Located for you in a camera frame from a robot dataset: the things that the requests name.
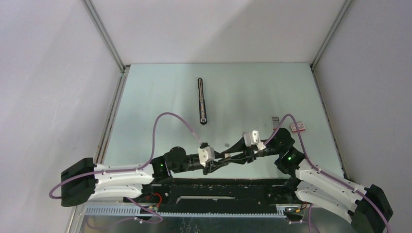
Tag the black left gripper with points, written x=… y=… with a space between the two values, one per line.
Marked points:
x=207 y=169

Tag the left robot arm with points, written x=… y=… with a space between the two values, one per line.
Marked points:
x=86 y=180

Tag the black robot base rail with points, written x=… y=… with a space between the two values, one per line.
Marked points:
x=208 y=197

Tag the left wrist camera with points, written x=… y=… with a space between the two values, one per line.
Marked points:
x=206 y=154

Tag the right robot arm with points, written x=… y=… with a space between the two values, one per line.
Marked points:
x=367 y=209

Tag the open staple box tray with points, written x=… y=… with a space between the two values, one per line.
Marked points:
x=275 y=122

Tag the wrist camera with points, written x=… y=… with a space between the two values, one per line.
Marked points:
x=206 y=154
x=253 y=139

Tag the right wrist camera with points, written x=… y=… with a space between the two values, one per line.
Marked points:
x=253 y=139

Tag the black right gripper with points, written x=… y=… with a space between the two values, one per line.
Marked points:
x=248 y=156

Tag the white red staple box sleeve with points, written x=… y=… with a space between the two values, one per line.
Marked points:
x=298 y=127

